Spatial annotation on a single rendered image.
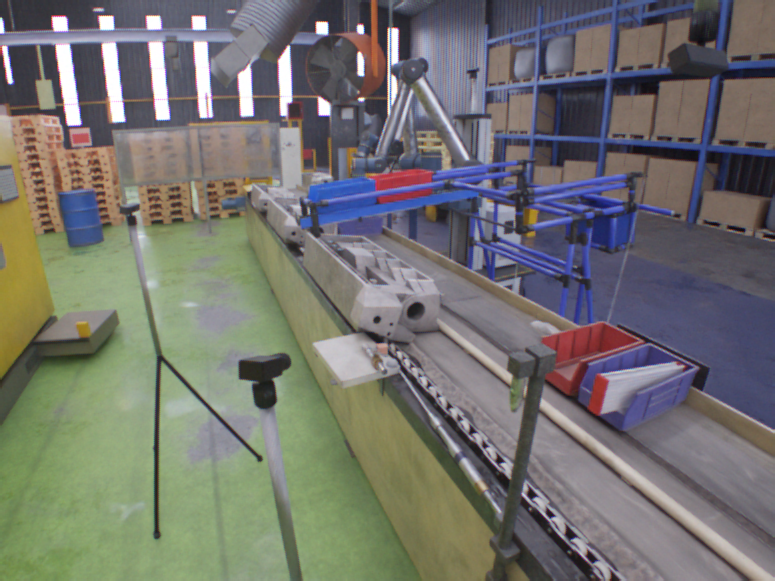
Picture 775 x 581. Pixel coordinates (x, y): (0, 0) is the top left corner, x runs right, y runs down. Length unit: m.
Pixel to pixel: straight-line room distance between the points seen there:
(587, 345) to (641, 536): 0.80
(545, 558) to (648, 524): 0.29
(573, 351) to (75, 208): 7.49
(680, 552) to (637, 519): 0.11
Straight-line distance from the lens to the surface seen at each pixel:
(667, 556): 1.12
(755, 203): 10.17
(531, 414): 0.76
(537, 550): 1.00
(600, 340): 1.76
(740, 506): 1.33
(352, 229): 3.39
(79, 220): 8.03
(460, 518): 1.23
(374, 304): 1.55
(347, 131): 8.51
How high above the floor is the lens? 1.55
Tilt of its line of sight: 21 degrees down
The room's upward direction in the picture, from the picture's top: straight up
